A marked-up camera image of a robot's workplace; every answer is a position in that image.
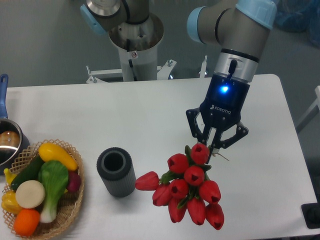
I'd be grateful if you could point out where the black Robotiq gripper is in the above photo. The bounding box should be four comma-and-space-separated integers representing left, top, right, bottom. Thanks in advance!
186, 74, 250, 155

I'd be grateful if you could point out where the red tulip bouquet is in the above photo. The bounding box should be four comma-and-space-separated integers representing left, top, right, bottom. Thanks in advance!
135, 143, 225, 230

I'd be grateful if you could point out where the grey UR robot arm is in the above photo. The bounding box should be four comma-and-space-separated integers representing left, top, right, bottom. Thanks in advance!
80, 0, 277, 155

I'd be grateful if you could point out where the dark grey ribbed vase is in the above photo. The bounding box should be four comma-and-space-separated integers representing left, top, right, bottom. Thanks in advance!
96, 147, 136, 198

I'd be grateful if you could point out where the white furniture leg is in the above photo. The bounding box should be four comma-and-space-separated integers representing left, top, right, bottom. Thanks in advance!
295, 85, 320, 134

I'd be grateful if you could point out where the black device at edge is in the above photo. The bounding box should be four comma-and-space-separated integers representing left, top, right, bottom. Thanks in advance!
301, 202, 320, 229

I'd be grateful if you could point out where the blue plastic bag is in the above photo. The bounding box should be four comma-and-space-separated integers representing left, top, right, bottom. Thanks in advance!
274, 0, 320, 48

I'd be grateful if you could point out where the dark red radish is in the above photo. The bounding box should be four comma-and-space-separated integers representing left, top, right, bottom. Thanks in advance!
66, 171, 82, 193

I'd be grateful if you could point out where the woven wicker basket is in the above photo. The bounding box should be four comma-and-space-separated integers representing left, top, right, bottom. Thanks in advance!
2, 139, 85, 240

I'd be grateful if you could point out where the green bok choy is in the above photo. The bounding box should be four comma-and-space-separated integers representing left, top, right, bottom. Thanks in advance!
38, 160, 69, 224

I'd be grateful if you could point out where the yellow squash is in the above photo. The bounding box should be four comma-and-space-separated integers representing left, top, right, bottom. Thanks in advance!
38, 142, 78, 171

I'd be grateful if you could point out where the dark green cucumber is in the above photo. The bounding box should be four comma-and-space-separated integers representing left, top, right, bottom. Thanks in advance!
10, 155, 45, 191

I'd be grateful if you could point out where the cream round bun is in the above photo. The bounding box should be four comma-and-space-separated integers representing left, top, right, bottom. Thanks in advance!
15, 180, 46, 209

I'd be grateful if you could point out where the orange fruit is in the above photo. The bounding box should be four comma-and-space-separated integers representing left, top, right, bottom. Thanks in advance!
13, 208, 40, 237

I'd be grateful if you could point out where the yellow banana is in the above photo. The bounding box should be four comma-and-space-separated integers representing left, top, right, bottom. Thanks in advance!
3, 168, 17, 186

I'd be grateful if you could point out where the yellow bell pepper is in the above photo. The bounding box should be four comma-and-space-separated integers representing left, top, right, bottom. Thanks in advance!
1, 190, 23, 215

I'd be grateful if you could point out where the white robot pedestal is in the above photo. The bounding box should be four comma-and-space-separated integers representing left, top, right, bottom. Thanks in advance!
86, 13, 177, 84

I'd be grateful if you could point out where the blue handled saucepan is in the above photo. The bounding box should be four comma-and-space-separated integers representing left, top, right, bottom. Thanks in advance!
0, 73, 30, 176

